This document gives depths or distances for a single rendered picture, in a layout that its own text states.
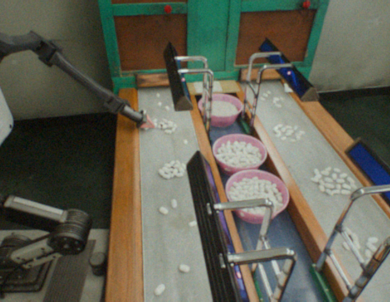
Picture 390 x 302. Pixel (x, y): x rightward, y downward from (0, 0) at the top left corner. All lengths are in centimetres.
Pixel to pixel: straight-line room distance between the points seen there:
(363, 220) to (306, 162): 38
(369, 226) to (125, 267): 94
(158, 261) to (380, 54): 327
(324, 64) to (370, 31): 49
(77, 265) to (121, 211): 37
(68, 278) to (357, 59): 327
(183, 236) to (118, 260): 25
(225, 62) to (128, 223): 129
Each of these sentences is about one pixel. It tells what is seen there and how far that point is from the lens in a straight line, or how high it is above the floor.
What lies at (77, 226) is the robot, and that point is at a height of 78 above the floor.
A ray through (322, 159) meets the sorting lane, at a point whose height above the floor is 74.
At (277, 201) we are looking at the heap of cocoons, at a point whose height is 74.
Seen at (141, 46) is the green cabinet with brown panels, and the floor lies 103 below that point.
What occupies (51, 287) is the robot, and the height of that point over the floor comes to 48.
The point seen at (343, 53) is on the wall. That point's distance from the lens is 362.
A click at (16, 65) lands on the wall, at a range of 308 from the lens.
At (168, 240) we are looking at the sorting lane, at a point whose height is 74.
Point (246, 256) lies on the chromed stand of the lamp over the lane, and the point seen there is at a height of 112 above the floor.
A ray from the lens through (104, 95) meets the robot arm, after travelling 162.
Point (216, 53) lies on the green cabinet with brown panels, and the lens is 210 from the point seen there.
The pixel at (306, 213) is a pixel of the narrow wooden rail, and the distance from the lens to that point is 134.
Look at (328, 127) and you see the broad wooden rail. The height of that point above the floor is 76.
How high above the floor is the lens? 173
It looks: 39 degrees down
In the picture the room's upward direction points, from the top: 1 degrees clockwise
